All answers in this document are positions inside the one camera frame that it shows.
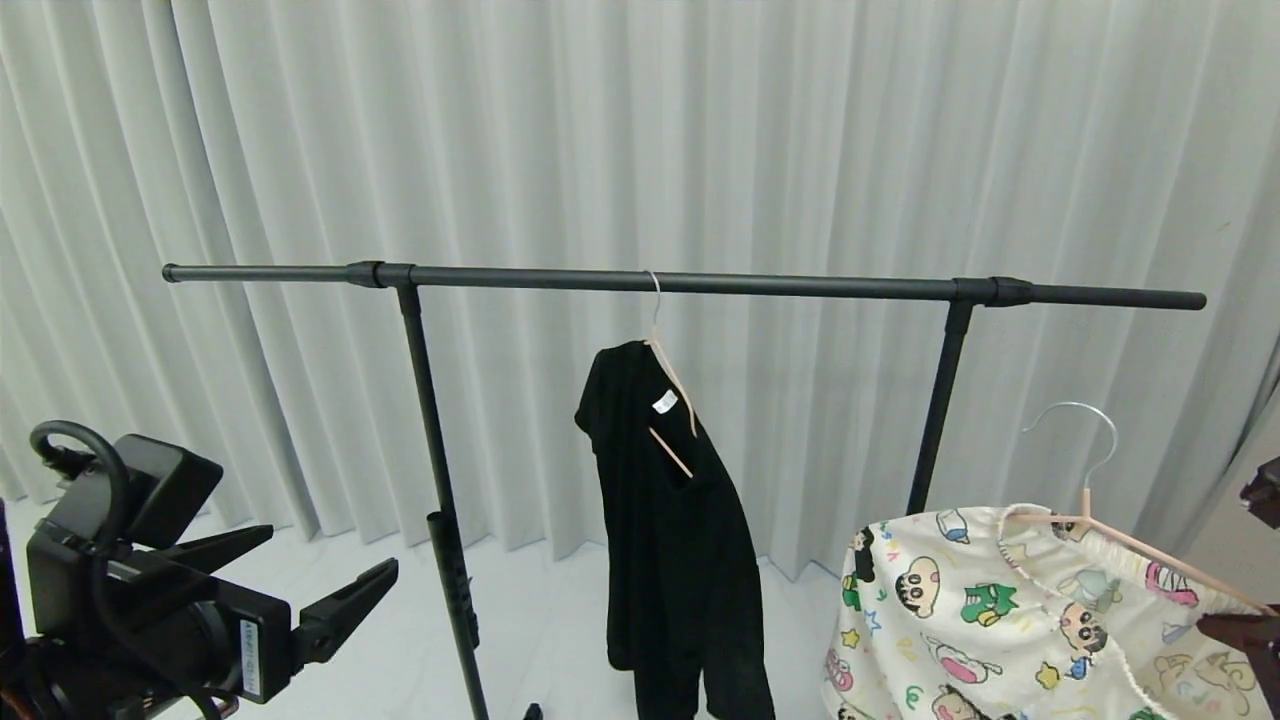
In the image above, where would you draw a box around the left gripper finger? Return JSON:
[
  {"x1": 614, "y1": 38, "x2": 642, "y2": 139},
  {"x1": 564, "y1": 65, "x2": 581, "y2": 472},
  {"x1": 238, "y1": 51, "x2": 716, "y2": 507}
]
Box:
[
  {"x1": 158, "y1": 524, "x2": 275, "y2": 578},
  {"x1": 292, "y1": 557, "x2": 400, "y2": 667}
]

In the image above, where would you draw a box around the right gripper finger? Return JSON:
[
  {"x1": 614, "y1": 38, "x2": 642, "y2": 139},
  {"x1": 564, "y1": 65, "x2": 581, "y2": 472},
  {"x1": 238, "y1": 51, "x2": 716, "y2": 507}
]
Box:
[
  {"x1": 1194, "y1": 603, "x2": 1280, "y2": 692},
  {"x1": 1239, "y1": 455, "x2": 1280, "y2": 531}
]

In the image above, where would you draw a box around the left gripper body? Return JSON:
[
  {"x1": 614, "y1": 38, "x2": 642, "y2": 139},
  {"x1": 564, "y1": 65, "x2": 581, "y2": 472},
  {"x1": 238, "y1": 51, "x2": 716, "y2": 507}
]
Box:
[{"x1": 28, "y1": 575, "x2": 298, "y2": 707}]

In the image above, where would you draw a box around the pink clothes hanger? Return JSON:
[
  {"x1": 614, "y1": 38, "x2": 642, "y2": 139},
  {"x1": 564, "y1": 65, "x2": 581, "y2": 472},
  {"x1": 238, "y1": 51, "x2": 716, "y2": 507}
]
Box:
[
  {"x1": 642, "y1": 269, "x2": 699, "y2": 480},
  {"x1": 999, "y1": 401, "x2": 1278, "y2": 617}
]

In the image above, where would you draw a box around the cream printed garment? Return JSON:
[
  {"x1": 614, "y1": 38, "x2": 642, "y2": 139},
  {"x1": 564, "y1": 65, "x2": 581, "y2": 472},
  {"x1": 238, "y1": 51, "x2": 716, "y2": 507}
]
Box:
[{"x1": 821, "y1": 503, "x2": 1278, "y2": 720}]

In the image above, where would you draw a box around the black garment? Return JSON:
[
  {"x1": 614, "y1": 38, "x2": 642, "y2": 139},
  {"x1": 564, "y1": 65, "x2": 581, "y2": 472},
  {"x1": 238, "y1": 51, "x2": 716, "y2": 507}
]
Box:
[{"x1": 574, "y1": 340, "x2": 777, "y2": 720}]

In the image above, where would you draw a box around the black clothes rack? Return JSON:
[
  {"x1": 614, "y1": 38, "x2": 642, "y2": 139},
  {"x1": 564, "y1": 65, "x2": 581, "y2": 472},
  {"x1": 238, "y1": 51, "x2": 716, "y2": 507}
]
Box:
[{"x1": 162, "y1": 261, "x2": 1209, "y2": 720}]

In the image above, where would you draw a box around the white curtain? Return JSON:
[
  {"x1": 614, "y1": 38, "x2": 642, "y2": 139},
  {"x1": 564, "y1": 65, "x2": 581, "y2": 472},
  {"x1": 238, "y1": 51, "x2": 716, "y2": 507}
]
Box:
[{"x1": 0, "y1": 0, "x2": 1280, "y2": 581}]

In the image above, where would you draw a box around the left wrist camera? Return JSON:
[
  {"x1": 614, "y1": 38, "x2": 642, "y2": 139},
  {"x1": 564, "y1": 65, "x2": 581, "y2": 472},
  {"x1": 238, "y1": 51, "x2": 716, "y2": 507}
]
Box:
[{"x1": 25, "y1": 432, "x2": 225, "y2": 603}]

